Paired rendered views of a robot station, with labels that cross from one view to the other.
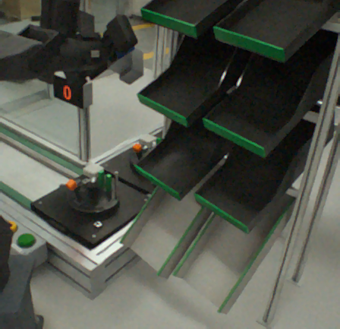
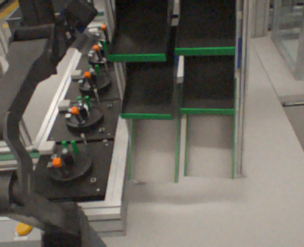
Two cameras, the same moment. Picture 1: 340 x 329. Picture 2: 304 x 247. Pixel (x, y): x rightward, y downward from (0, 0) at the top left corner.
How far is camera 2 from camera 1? 37 cm
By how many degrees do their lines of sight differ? 24
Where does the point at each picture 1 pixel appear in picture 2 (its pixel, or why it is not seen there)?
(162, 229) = (151, 152)
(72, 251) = (93, 210)
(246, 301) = not seen: hidden behind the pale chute
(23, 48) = (41, 47)
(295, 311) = (249, 158)
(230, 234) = (202, 127)
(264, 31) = not seen: outside the picture
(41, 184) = not seen: hidden behind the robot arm
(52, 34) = (48, 28)
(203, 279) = (203, 167)
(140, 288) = (148, 206)
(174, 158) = (142, 95)
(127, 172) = (73, 134)
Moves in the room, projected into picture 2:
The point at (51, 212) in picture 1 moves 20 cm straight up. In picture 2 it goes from (47, 195) to (24, 141)
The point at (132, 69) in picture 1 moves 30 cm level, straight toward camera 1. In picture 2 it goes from (89, 38) to (179, 82)
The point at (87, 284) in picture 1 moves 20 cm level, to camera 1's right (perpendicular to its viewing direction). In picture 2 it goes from (118, 226) to (177, 191)
